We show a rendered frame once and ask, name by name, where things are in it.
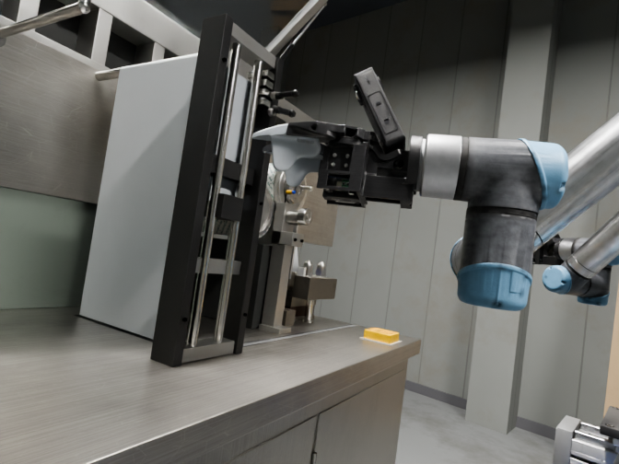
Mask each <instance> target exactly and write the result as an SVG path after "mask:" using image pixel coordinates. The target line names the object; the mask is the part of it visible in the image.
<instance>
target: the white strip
mask: <svg viewBox="0 0 619 464"><path fill-rule="evenodd" d="M197 55H198V53H197V54H192V55H187V56H182V57H176V58H171V59H166V60H160V61H155V62H150V63H144V64H135V65H129V66H124V67H122V68H116V69H111V70H105V71H100V72H97V73H96V74H95V77H96V79H97V80H99V81H104V80H110V79H116V78H119V79H118V85H117V90H116V96H115V101H114V107H113V113H112V118H111V128H110V134H109V140H108V145H107V151H106V156H105V163H104V169H103V174H102V180H101V185H100V191H99V201H98V207H97V212H96V218H95V224H94V229H93V235H92V240H91V246H90V252H89V257H88V267H87V273H86V279H85V284H84V290H83V295H82V302H81V308H80V313H79V315H75V316H78V317H80V318H83V319H88V320H90V321H93V322H96V323H98V324H101V325H104V326H107V327H110V328H113V329H115V330H118V331H123V332H126V333H129V334H132V335H134V336H137V337H140V338H142V339H145V340H148V341H151V342H153V340H152V339H154V332H155V327H156V321H157V314H158V303H159V298H160V292H161V286H162V280H163V273H164V268H165V262H166V256H167V250H168V244H169V232H170V227H171V221H172V215H173V209H174V203H175V197H176V191H177V185H178V179H179V173H180V167H181V156H182V150H183V144H184V138H185V132H186V126H187V121H188V114H189V108H190V102H191V96H192V91H193V80H194V73H195V67H196V61H197ZM102 322H103V323H102ZM105 323H106V324H105ZM108 324H109V325H108ZM113 326H114V327H113ZM116 327H117V328H116ZM138 334H139V335H138ZM141 335H142V336H141ZM144 336H145V337H144ZM149 338H150V339H149Z"/></svg>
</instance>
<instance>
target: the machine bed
mask: <svg viewBox="0 0 619 464"><path fill-rule="evenodd" d="M80 308H81V307H45V308H21V309H0V464H184V463H186V462H188V461H190V460H193V459H195V458H198V457H200V456H202V455H203V454H206V453H208V452H210V451H212V450H214V449H216V448H218V447H222V446H223V445H225V444H227V443H229V442H231V441H233V440H236V439H238V438H240V437H242V436H244V435H246V434H248V433H251V432H253V431H255V430H257V429H259V428H261V427H263V426H266V425H267V424H269V423H272V422H274V421H276V420H278V419H281V418H283V417H285V416H287V415H289V414H290V413H292V412H296V411H298V410H300V409H302V408H304V407H306V406H308V405H311V404H312V403H314V402H316V401H318V400H321V399H324V398H326V397H328V396H330V395H332V394H334V393H335V392H337V391H340V390H342V389H345V388H347V387H349V386H351V385H354V384H356V383H357V382H359V381H361V380H363V379H365V378H367V377H371V376H373V375H375V374H377V373H379V372H380V371H383V370H385V369H387V368H389V367H391V366H393V365H396V364H399V363H401V362H402V361H404V360H406V359H408V358H410V357H413V356H415V355H417V354H420V347H421V339H417V338H413V337H409V336H404V335H401V334H399V341H402V342H400V343H397V344H394V345H393V346H389V345H386V344H381V343H377V342H371V341H367V340H363V339H360V337H364V331H365V330H367V329H371V328H368V327H364V326H359V325H357V326H355V327H350V328H344V329H340V330H334V331H326V332H320V333H315V334H311V335H305V336H300V337H295V338H290V339H285V340H280V341H275V342H266V343H261V344H255V345H251V346H246V347H242V353H241V354H225V355H220V356H215V357H210V358H205V359H201V360H196V361H191V362H187V363H182V364H181V365H179V366H174V367H171V366H168V365H164V364H161V363H160V362H157V361H154V360H152V359H150V356H151V351H152V344H153V342H151V341H148V340H145V339H142V338H140V337H137V336H134V335H132V334H129V333H126V332H123V331H118V330H115V329H113V328H110V327H107V326H104V325H101V324H98V323H96V322H93V321H90V320H88V319H83V318H80V317H78V316H75V315H79V313H80ZM313 320H314V321H313V323H307V322H303V321H302V320H298V321H295V322H294V325H293V326H287V327H290V328H291V332H289V333H283V334H276V333H272V332H270V331H263V330H259V328H258V329H248V328H246V329H245V335H244V341H243V342H252V341H258V340H263V339H269V338H274V337H280V336H285V335H290V334H296V333H301V332H307V331H316V330H322V329H328V328H333V327H338V326H344V325H349V324H351V323H347V322H342V321H339V320H334V319H327V318H323V317H318V316H314V319H313Z"/></svg>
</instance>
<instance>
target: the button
mask: <svg viewBox="0 0 619 464"><path fill-rule="evenodd" d="M364 338H366V339H370V340H373V341H378V342H385V343H388V344H391V343H394V342H398V341H399V332H395V331H387V330H384V329H379V328H371V329H367V330H365V331H364Z"/></svg>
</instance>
